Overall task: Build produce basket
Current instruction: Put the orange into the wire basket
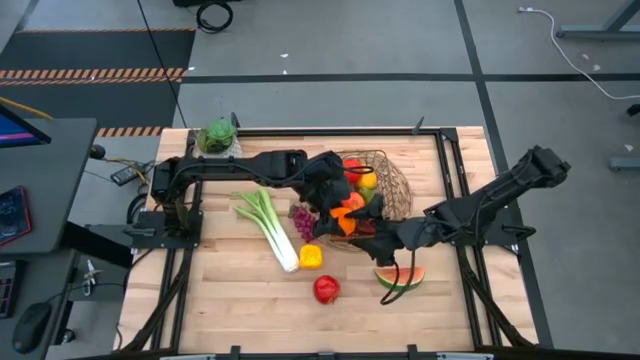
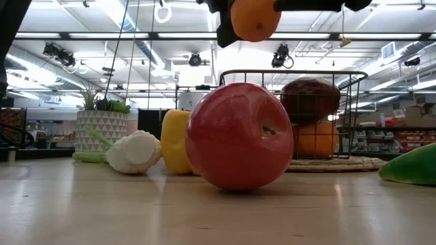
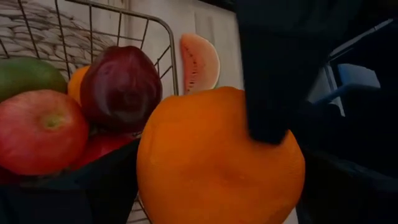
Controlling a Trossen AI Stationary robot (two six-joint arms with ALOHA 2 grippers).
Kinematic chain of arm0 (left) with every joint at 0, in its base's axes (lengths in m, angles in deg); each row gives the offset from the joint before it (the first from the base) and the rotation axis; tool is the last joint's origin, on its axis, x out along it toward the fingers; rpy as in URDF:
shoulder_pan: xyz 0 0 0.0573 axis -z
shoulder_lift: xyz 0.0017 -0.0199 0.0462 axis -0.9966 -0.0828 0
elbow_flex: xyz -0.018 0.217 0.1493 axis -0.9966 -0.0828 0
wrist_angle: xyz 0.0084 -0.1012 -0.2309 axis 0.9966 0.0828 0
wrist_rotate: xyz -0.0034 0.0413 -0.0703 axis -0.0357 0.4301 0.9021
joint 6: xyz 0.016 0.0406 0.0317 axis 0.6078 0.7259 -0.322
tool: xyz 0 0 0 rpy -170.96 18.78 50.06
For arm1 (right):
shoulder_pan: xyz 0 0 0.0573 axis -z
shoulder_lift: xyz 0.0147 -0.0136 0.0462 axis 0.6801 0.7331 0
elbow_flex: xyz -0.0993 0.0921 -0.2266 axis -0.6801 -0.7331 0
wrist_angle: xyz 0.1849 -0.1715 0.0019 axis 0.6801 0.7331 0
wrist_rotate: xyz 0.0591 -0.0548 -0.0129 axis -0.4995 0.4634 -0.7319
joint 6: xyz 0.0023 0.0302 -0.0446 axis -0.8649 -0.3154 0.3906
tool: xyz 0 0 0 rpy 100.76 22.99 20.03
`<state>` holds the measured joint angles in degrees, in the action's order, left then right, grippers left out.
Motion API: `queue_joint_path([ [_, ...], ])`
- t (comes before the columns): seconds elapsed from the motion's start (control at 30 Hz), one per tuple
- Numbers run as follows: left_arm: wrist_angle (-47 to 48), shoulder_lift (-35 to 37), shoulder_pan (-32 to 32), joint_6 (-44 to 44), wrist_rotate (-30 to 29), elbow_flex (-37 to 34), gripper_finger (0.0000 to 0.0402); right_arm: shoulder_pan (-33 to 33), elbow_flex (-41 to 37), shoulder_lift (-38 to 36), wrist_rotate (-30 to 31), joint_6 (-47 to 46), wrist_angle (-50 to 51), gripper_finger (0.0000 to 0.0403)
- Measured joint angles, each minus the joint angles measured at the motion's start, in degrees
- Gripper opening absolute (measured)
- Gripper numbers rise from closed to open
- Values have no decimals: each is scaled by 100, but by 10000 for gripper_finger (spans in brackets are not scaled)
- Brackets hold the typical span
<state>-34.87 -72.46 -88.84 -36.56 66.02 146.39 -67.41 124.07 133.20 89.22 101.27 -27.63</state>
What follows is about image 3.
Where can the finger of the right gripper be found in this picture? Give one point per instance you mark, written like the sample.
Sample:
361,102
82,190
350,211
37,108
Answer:
273,68

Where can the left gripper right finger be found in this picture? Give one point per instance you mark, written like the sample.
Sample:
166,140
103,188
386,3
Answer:
348,186

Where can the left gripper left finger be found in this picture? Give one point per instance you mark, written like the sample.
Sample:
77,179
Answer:
77,199

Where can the red apple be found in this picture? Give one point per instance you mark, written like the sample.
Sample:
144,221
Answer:
99,147
40,133

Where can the watermelon slice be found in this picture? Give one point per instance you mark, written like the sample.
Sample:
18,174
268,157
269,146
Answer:
199,65

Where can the orange fruit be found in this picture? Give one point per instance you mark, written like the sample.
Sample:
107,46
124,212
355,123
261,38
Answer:
211,161
77,85

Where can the green pear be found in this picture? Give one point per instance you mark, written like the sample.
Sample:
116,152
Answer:
28,76

